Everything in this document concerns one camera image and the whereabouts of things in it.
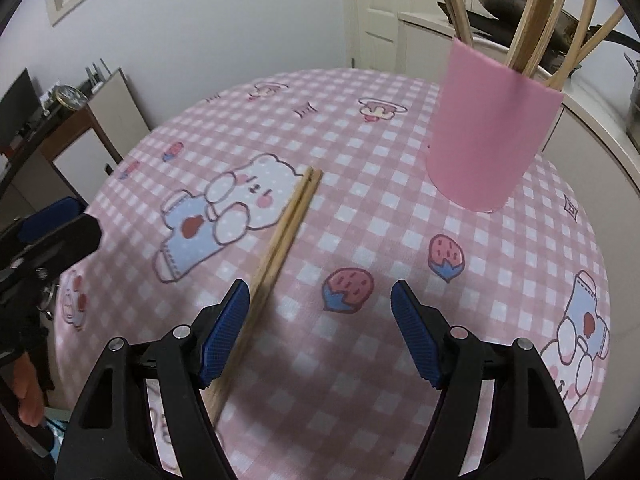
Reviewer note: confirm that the bundle of wooden chopsticks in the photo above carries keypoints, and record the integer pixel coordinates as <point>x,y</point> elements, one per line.
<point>456,10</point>

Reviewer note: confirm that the round gold clock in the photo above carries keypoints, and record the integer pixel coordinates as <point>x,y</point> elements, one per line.
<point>69,97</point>

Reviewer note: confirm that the pink checked cartoon tablecloth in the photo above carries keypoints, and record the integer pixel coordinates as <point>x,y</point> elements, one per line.
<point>380,210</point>

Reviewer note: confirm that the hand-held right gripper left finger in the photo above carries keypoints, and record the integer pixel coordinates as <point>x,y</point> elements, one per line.
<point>225,335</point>

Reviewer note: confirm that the black television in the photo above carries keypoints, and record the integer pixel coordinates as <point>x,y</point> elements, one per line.
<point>20,105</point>

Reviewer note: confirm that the wooden chopstick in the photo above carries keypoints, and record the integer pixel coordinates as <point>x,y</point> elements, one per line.
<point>275,265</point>
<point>284,220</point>

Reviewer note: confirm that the black induction cooker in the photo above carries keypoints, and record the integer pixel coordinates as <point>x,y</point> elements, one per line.
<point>482,25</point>

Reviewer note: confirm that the white cabinet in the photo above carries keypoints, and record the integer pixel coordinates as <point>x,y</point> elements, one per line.
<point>115,110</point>

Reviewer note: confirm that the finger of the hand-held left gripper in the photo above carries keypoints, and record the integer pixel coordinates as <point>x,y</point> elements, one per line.
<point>50,215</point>
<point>65,247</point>

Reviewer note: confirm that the steel steamer pot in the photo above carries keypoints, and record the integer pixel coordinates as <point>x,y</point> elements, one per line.
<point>634,110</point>

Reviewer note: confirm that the white panel door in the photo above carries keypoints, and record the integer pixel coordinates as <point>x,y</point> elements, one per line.
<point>380,10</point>

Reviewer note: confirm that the person's left hand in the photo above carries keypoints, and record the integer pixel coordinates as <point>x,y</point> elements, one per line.
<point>27,395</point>

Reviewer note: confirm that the pink cup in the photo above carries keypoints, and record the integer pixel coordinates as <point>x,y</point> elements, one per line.
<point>480,135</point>

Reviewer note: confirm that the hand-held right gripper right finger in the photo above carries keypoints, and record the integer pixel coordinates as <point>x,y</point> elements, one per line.
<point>415,337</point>

